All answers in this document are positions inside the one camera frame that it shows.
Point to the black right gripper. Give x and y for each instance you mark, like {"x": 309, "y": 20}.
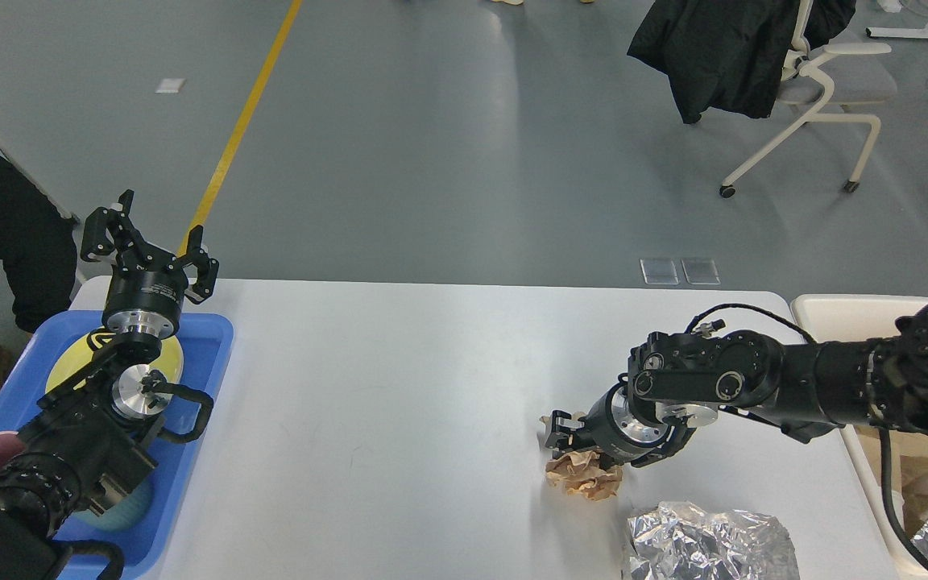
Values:
{"x": 624, "y": 434}

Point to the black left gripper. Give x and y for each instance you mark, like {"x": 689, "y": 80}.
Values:
{"x": 137, "y": 300}

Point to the brown paper ball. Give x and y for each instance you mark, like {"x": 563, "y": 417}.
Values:
{"x": 581, "y": 473}

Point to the yellow plate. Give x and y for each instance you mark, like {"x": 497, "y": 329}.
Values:
{"x": 170, "y": 361}

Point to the green grey mug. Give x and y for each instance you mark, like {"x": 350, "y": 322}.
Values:
{"x": 122, "y": 515}

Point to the brown paper bag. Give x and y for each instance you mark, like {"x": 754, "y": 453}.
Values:
{"x": 869, "y": 439}
{"x": 909, "y": 457}

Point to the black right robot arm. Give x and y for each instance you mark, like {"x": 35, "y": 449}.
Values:
{"x": 677, "y": 382}

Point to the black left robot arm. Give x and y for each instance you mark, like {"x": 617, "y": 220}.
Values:
{"x": 87, "y": 448}

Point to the person in black clothes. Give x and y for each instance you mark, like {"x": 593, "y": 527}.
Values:
{"x": 37, "y": 251}

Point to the white plastic bin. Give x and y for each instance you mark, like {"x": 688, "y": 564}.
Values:
{"x": 853, "y": 318}

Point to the black jacket on chair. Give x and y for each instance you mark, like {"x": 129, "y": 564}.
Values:
{"x": 725, "y": 55}

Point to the white office chair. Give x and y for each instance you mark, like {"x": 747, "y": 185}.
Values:
{"x": 828, "y": 81}

